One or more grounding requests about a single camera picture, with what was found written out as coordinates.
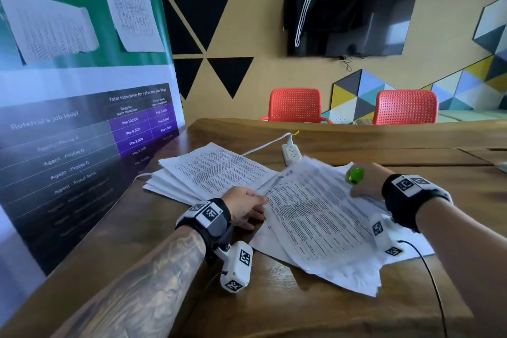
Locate wide taped paper sheet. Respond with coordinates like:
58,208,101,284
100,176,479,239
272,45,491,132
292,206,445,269
0,0,100,65

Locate person's left forearm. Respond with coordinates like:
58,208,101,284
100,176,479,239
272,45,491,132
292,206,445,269
51,226,207,338

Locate green and purple banner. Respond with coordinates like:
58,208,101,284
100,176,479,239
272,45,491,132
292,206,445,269
0,0,187,316

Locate thin black camera cable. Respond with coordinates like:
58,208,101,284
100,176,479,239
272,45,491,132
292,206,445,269
397,240,448,338

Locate pale green bench cushion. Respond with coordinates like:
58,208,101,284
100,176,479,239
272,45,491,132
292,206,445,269
436,109,507,124

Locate person's left hand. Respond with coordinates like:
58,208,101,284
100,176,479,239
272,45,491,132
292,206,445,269
222,186,270,231

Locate colourful triangle wall panels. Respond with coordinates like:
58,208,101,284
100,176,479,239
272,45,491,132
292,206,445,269
322,0,507,125

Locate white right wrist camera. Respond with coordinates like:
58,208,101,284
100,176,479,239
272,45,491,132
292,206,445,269
370,213,405,259

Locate black left wrist band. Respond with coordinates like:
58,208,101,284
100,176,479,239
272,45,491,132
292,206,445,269
175,198,233,249

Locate messy pile of printed papers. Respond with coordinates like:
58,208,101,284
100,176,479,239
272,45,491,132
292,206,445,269
250,157,435,297

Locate red perforated plastic chair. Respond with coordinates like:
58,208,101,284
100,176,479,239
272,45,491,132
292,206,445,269
260,88,334,125
372,89,439,125

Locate printed paper sheet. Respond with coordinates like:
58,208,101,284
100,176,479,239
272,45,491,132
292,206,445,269
264,159,393,276

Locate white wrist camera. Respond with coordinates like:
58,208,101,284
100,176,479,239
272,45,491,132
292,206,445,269
370,213,405,259
215,240,254,294

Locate black wrist band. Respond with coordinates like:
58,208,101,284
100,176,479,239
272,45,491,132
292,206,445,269
175,198,233,249
381,174,453,234

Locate neat stack of printed papers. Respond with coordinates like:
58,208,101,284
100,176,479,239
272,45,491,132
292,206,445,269
142,142,279,206

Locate black wall television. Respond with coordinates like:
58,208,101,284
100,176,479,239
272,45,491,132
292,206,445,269
284,0,423,59

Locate person's right forearm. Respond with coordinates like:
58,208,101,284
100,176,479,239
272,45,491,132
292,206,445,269
415,197,507,338

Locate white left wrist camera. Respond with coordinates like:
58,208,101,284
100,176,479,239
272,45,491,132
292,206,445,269
215,240,254,294

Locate white power cable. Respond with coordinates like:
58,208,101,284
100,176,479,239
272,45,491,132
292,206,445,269
134,132,293,182

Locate black right wrist band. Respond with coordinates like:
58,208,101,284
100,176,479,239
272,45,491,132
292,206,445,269
381,174,453,234

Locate tall taped paper sheet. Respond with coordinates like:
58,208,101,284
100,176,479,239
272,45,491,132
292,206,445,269
96,0,165,53

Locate person's right hand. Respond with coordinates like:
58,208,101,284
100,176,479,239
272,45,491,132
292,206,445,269
346,163,395,201

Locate white power strip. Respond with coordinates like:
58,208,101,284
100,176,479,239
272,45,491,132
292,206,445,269
281,143,303,167

